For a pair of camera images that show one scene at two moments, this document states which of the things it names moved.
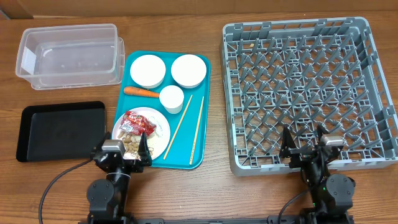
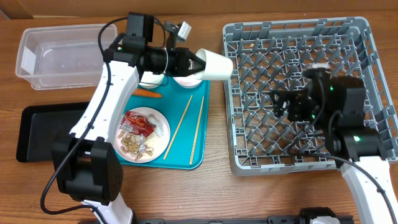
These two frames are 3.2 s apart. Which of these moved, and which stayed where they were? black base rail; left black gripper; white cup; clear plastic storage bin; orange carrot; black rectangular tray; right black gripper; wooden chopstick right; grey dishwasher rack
Moved: left black gripper; right black gripper; white cup
Stayed: black base rail; grey dishwasher rack; wooden chopstick right; black rectangular tray; orange carrot; clear plastic storage bin
